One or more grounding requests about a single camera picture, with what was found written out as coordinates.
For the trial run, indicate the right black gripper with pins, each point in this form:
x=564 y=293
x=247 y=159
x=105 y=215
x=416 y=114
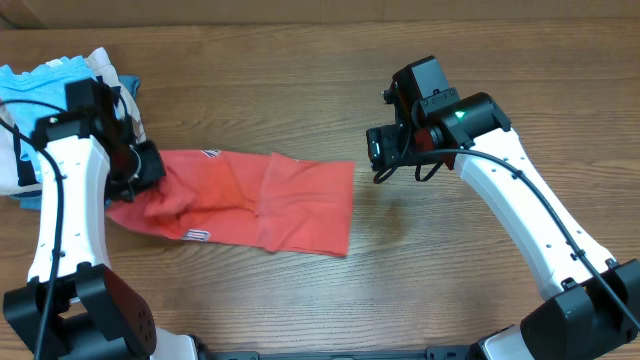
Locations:
x=386 y=150

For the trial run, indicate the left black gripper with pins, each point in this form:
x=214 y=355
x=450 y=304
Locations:
x=156 y=171

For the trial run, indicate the red t-shirt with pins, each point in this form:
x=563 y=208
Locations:
x=272 y=202

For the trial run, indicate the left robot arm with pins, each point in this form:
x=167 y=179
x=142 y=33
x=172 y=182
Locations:
x=73 y=305

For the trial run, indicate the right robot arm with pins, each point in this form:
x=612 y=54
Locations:
x=590 y=301

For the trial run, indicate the beige folded garment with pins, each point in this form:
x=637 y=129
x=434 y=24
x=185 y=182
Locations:
x=101 y=63

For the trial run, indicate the black folded garment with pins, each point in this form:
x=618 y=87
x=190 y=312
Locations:
x=88 y=96

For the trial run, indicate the light blue printed t-shirt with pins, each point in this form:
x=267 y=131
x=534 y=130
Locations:
x=45 y=83

